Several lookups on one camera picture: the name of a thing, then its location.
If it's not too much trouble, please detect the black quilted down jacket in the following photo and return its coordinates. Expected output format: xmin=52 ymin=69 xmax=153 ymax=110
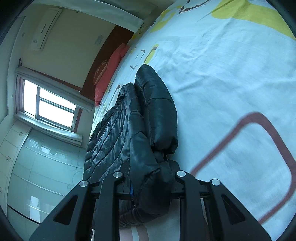
xmin=83 ymin=64 xmax=178 ymax=228

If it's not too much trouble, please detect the left bedroom window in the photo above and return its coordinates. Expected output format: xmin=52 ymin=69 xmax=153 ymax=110
xmin=16 ymin=77 xmax=82 ymax=132

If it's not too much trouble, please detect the white glass wardrobe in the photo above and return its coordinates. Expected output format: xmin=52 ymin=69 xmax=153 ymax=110
xmin=1 ymin=120 xmax=86 ymax=240

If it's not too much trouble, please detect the white curtain at left window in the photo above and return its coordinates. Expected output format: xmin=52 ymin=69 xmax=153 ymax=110
xmin=16 ymin=66 xmax=94 ymax=112

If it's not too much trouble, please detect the orange patterned small cushion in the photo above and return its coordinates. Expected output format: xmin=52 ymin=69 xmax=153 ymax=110
xmin=93 ymin=60 xmax=108 ymax=85

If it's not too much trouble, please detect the white patterned bed sheet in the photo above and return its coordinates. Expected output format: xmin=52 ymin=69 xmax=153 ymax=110
xmin=93 ymin=1 xmax=295 ymax=240

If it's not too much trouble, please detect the red pillow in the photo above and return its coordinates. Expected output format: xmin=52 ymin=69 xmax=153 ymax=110
xmin=94 ymin=43 xmax=130 ymax=106

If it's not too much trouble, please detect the dark wooden headboard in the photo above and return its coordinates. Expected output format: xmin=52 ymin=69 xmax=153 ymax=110
xmin=81 ymin=25 xmax=134 ymax=100

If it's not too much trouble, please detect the white curtain near headboard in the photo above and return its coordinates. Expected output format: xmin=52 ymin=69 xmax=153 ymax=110
xmin=33 ymin=0 xmax=158 ymax=33

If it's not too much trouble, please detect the wall socket plate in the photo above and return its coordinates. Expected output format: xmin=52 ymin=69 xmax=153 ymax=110
xmin=95 ymin=35 xmax=104 ymax=45

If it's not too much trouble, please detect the white wall air conditioner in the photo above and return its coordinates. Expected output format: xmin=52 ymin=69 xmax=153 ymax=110
xmin=30 ymin=8 xmax=62 ymax=51

